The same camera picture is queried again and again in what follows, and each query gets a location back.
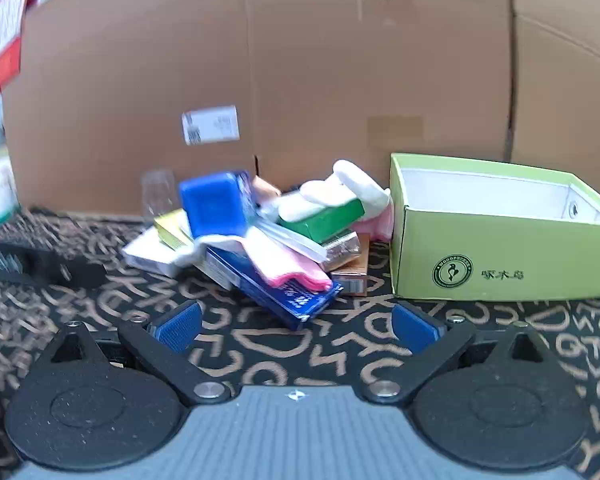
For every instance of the small blue box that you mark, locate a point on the small blue box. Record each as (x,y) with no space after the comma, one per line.
(212,205)

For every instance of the clear plastic bag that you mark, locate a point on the clear plastic bag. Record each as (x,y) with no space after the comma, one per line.
(342,250)

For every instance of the lime green shoe box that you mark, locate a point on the lime green shoe box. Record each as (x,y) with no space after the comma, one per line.
(480,250)

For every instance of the white box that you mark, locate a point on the white box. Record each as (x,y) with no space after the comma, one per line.
(145,257)

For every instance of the black brush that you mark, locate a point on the black brush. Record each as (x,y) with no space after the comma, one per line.
(45,267)

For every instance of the large brown cardboard box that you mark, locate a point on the large brown cardboard box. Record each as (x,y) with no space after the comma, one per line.
(330,60)

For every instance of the black patterned mat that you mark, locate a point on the black patterned mat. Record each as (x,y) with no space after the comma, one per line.
(330,355)

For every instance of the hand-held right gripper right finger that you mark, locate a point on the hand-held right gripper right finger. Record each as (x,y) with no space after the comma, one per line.
(415,330)

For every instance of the clear plastic packet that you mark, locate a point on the clear plastic packet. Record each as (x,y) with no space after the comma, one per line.
(300,242)

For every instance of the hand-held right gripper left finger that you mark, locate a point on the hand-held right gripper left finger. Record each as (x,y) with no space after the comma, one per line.
(177,327)

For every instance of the yellow box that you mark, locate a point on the yellow box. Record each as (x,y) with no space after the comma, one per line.
(170,227)

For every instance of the clear plastic cup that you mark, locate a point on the clear plastic cup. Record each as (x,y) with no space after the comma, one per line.
(157,192)

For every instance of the long blue box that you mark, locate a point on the long blue box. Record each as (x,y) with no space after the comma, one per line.
(280,295)

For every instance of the white shipping label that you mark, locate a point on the white shipping label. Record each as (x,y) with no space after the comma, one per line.
(210,125)

